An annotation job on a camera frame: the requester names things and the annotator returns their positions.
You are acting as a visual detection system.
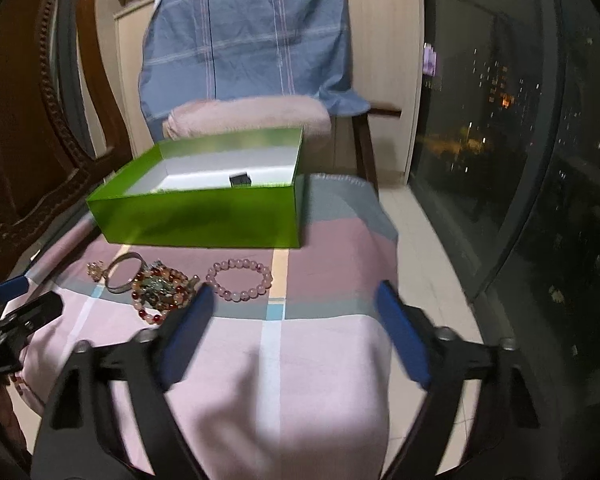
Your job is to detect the pink cushion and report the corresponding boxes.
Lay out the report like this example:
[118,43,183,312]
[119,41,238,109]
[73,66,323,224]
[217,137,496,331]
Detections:
[162,96,333,143]

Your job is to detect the blue plaid cloth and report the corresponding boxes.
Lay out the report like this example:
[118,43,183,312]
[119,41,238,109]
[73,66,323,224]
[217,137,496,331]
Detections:
[137,0,372,143]

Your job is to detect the dark wooden chair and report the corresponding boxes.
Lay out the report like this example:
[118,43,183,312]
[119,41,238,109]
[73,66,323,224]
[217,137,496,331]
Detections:
[352,104,403,198]

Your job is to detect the silver bangle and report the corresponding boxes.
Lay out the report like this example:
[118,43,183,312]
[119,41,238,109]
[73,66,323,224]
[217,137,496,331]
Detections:
[104,254,146,294]

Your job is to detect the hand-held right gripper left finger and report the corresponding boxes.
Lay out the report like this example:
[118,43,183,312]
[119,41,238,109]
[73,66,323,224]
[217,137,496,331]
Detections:
[30,284,216,480]

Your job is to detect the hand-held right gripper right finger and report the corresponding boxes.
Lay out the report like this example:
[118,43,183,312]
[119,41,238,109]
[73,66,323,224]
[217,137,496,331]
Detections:
[375,280,571,480]

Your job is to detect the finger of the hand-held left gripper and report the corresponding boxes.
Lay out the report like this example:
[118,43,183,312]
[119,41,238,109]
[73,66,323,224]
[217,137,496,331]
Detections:
[0,277,29,307]
[0,291,64,335]

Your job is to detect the pink bead bracelet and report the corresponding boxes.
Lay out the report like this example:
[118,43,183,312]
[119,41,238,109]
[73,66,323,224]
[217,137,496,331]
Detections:
[206,257,273,303]

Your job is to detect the light wooden cabinet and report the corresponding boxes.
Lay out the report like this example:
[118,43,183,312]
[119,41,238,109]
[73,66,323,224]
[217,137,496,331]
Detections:
[112,0,426,191]

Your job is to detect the red bead bracelet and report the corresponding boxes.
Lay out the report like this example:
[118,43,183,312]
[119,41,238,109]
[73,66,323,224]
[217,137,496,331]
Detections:
[136,300,175,326]

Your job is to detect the green cardboard box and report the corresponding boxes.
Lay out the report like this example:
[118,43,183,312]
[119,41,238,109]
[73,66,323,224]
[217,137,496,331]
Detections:
[85,127,306,250]

